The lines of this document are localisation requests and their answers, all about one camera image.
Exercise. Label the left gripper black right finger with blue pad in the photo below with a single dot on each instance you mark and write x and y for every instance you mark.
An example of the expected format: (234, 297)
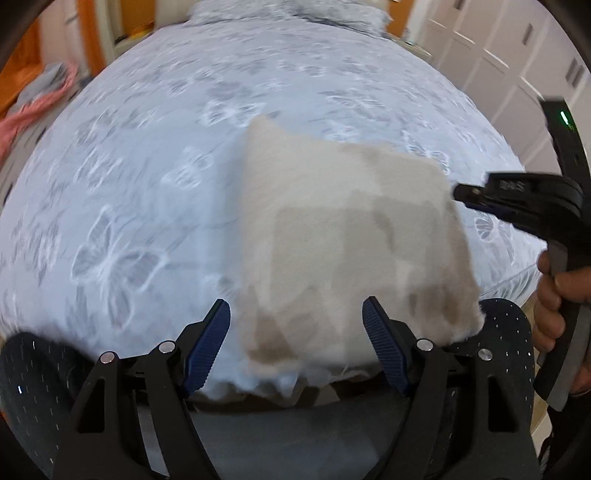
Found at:
(463, 419)

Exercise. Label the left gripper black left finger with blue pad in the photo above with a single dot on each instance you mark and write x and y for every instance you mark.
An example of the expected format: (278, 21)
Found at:
(124, 399)

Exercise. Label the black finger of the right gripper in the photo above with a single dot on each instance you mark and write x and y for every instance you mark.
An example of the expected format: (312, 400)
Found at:
(480, 200)

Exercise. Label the cream knit sweater black hearts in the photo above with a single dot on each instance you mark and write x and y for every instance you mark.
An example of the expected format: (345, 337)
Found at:
(326, 225)

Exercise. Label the person's right hand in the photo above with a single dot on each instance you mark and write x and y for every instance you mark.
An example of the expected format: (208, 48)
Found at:
(574, 286)

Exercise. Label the black sparkly trouser leg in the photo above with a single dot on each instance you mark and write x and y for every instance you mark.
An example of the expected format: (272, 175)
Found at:
(507, 334)

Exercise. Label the white panelled wardrobe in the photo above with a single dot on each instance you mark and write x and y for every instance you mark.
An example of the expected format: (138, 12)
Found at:
(506, 55)

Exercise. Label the grey butterfly print bedspread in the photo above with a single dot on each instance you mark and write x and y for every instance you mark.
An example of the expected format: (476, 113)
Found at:
(124, 225)

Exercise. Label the right grey floral pillow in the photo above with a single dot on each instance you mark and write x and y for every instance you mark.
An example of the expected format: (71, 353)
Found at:
(364, 16)

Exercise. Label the pink blanket on floor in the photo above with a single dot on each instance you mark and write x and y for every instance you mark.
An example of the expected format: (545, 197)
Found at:
(22, 118)

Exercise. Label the grey cloth on floor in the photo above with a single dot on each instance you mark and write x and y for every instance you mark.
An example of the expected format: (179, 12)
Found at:
(49, 80)

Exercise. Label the orange curtain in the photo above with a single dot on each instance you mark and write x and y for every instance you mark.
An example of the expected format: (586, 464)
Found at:
(22, 67)

